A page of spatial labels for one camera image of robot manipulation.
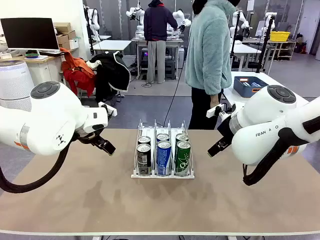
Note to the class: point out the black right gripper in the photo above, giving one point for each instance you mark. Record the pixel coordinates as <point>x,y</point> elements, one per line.
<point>227,130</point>

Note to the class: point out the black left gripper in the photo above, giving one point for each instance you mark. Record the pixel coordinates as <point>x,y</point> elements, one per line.
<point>93,138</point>

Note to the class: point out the blue plastic bin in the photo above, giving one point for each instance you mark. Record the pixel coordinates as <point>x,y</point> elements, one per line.
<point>243,90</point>

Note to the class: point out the person's right forearm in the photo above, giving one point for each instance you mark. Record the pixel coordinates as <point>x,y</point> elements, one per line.
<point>221,80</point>

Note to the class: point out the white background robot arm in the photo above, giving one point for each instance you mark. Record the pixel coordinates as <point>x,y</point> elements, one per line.
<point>236,20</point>
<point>135,13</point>
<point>94,22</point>
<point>271,22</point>
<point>181,17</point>

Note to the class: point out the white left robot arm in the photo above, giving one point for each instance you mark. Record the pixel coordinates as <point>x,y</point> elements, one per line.
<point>50,120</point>

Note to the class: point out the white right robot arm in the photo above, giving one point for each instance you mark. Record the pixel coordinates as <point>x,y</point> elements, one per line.
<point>262,112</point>

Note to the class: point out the white clear can dispenser rack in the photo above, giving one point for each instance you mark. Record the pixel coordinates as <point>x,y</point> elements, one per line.
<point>162,176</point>

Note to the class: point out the person's right hand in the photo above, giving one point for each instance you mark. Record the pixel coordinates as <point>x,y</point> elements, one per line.
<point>215,102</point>

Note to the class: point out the green Chilsung cider can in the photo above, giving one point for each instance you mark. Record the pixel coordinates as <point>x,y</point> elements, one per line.
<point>183,157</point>
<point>182,137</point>

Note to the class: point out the black Pepsi can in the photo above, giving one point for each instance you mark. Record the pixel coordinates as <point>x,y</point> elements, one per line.
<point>143,160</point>
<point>144,139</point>

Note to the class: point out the black coat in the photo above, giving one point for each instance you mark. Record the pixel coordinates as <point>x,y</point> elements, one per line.
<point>110,75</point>

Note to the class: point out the orange jacket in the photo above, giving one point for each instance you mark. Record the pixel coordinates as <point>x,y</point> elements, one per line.
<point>75,70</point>

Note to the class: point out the large white table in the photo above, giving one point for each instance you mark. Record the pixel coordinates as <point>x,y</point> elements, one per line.
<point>280,80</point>

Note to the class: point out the black computer tower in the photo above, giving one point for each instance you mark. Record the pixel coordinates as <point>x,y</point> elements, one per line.
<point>145,60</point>

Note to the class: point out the white desk cabinet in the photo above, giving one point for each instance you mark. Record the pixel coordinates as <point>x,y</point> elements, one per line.
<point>47,70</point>

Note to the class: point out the person in teal fleece jacket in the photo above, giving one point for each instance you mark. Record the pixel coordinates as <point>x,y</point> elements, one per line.
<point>207,50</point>

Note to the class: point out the white background table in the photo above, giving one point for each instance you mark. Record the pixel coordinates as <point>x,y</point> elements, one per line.
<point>246,48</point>
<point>112,45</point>

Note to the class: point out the grey background workbench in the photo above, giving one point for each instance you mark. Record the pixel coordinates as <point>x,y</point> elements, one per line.
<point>175,50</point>

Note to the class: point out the small white box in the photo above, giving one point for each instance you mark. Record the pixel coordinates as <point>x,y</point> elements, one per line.
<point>74,44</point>

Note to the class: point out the white air purifier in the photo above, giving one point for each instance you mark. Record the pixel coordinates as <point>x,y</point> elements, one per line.
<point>12,80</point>

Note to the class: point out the cardboard box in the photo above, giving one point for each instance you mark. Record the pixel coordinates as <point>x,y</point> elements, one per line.
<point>72,35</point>
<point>62,27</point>
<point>62,39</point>

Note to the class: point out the green bowl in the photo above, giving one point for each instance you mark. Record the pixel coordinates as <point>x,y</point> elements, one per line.
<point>32,55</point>

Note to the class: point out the wooden shelf table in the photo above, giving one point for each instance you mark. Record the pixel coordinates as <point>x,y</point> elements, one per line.
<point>287,50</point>

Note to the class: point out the yellow plastic crate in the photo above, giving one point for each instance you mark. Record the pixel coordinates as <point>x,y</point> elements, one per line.
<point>280,36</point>

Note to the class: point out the red fire extinguisher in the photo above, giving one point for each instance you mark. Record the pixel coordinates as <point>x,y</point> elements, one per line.
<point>303,48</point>

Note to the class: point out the person in dark hoodie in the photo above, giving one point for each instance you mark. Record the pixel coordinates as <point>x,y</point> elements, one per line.
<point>157,25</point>

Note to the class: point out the black computer monitor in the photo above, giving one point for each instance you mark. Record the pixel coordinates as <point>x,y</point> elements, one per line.
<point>30,33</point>

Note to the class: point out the white paper sheet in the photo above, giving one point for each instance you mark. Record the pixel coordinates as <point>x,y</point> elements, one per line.
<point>250,5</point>

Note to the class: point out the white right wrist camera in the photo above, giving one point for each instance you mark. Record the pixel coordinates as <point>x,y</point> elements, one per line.
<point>212,111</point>

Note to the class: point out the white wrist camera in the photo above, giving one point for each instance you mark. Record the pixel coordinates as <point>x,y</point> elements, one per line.
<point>110,110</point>
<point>212,111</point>

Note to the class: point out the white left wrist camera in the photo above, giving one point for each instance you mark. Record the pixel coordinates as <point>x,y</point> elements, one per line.
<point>110,110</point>

